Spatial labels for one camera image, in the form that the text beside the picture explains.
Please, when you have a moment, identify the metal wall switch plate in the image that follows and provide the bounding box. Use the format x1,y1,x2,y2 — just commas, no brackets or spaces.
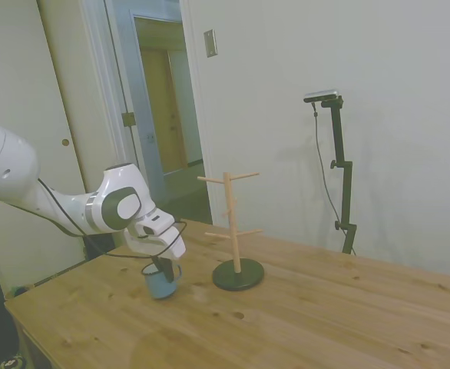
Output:
203,29,219,59

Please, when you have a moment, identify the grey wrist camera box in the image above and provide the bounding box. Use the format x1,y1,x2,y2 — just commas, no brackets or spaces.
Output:
139,214,177,237

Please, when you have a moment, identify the black camera stand cable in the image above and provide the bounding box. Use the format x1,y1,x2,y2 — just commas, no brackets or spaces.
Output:
311,101,346,226

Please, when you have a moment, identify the black camera stand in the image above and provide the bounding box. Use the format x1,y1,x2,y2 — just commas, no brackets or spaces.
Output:
318,96,359,255

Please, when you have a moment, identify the wooden hallway door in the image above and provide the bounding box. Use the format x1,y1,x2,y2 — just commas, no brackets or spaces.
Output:
139,45,204,175

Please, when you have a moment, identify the exterior camera bar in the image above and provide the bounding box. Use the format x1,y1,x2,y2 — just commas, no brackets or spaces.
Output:
303,88,342,104

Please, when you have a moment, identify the blue enamel mug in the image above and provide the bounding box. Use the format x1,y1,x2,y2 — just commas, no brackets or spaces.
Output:
140,261,183,301

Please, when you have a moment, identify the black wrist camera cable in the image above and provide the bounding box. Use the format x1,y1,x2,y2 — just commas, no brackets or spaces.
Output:
36,177,186,259

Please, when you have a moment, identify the wooden mug tree black base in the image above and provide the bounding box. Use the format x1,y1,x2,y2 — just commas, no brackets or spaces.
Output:
197,171,266,292

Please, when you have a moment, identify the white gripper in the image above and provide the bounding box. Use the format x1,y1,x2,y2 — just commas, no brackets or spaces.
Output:
124,208,188,284

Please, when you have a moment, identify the white room door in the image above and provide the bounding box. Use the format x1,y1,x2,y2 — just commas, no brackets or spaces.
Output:
35,0,134,195

